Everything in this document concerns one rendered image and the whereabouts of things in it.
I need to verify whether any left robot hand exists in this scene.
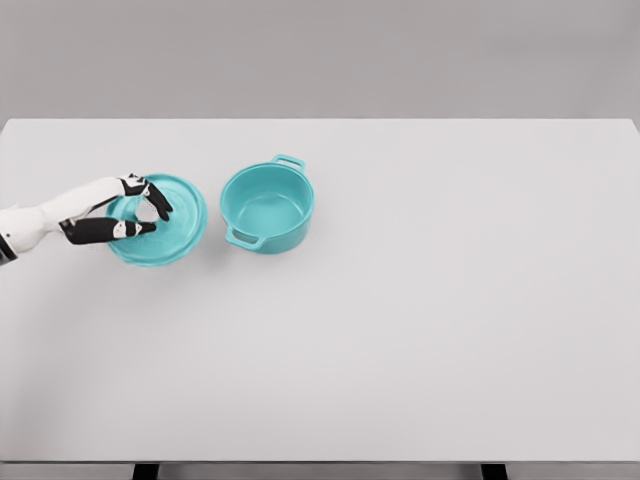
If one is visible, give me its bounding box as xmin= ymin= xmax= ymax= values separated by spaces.
xmin=40 ymin=173 xmax=174 ymax=246

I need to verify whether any teal pot lid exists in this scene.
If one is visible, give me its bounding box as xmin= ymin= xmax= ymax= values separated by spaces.
xmin=105 ymin=173 xmax=208 ymax=268

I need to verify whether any teal pot with handles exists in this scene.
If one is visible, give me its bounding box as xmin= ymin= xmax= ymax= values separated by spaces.
xmin=219 ymin=153 xmax=316 ymax=254

